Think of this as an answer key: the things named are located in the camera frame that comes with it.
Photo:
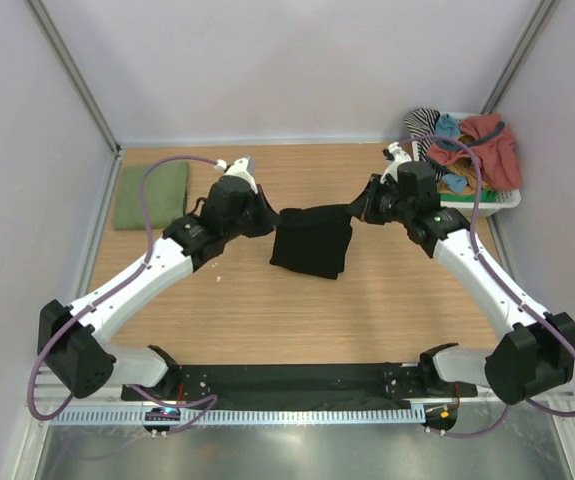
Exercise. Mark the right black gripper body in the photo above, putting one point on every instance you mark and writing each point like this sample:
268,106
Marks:
389,205

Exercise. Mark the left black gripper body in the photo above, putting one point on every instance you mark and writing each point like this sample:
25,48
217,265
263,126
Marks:
244,224

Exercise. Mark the black tank top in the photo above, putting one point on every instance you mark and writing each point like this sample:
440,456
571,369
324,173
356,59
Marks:
313,241

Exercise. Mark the green tank top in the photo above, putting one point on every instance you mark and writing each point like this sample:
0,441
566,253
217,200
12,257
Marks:
165,193

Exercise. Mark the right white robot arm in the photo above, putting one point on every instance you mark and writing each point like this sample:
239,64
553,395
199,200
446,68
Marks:
534,350

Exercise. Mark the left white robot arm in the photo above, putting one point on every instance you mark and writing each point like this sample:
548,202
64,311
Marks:
76,339

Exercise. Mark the striped tank top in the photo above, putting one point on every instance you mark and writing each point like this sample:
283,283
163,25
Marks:
421,122

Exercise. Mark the light blue tank top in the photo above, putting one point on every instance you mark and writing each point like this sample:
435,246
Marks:
447,128

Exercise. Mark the pink tank top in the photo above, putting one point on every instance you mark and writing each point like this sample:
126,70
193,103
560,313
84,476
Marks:
493,143

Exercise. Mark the yellow garment in basket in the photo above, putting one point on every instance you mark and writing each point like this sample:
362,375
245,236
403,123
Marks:
459,180

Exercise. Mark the bright green garment in basket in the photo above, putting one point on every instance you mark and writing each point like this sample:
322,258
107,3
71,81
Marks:
487,196

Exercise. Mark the white laundry basket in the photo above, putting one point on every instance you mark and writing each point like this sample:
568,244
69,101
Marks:
505,199

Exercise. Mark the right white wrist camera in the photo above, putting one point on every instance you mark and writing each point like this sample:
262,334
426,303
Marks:
396,156

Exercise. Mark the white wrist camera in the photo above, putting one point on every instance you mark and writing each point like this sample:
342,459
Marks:
242,168
396,156

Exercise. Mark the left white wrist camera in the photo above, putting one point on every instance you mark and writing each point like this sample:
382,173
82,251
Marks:
242,168

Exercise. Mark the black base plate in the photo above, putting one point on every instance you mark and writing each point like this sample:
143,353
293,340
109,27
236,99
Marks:
293,381

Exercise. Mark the right aluminium corner post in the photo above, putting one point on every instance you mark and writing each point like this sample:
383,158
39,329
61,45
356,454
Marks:
526,41

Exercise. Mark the aluminium corner post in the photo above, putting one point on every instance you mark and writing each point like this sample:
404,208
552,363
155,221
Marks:
526,41
60,49

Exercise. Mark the white slotted cable duct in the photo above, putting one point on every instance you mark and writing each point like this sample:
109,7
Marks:
147,415

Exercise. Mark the aluminium frame rail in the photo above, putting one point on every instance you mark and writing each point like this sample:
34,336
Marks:
48,386

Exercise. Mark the left aluminium corner post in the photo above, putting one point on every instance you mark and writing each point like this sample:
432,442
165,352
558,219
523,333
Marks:
60,49

